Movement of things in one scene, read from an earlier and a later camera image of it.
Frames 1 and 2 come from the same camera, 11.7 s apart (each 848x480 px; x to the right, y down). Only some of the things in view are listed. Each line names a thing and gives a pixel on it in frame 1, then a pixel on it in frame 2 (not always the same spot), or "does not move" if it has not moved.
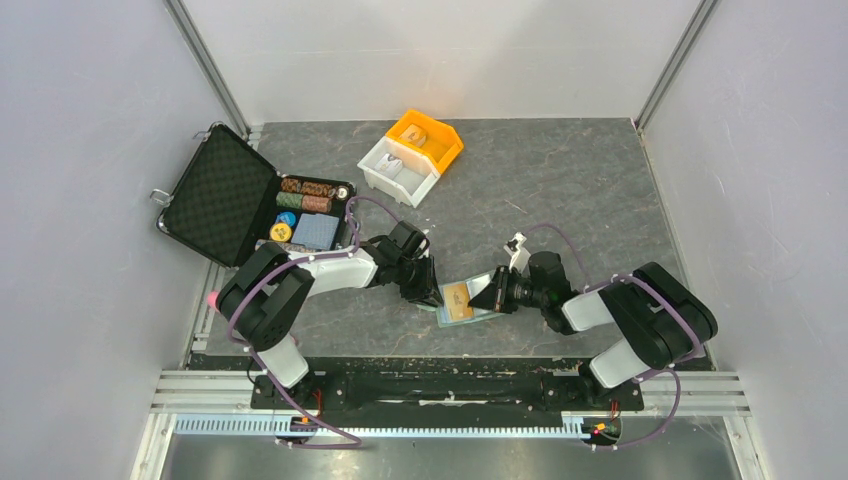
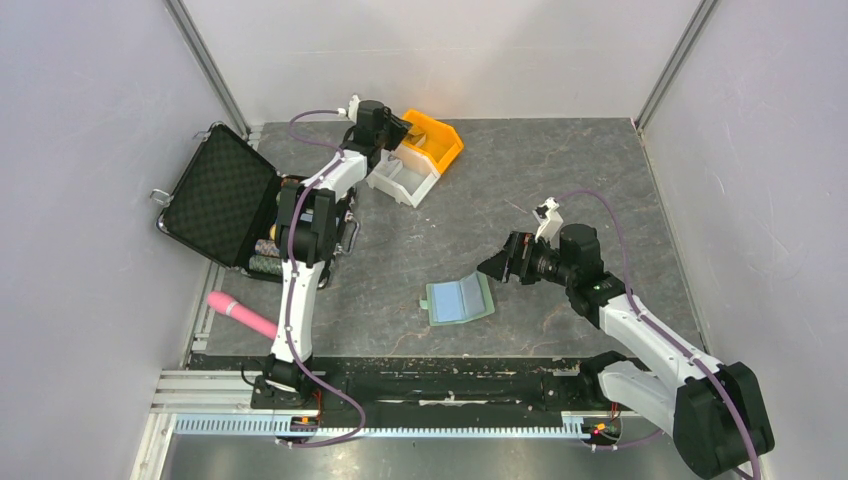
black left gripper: [441, 387] does not move
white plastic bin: [400, 171] does not move
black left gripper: [428, 291] to [399, 129]
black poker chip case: [225, 200] does not move
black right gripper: [495, 294] to [521, 248]
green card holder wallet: [456, 297] does not move
